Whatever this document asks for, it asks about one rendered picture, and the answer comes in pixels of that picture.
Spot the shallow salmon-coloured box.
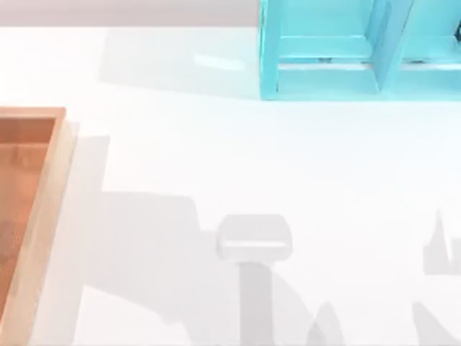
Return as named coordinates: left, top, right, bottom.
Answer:
left=0, top=106, right=67, bottom=346

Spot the light blue rack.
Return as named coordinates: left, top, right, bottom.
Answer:
left=258, top=0, right=461, bottom=102

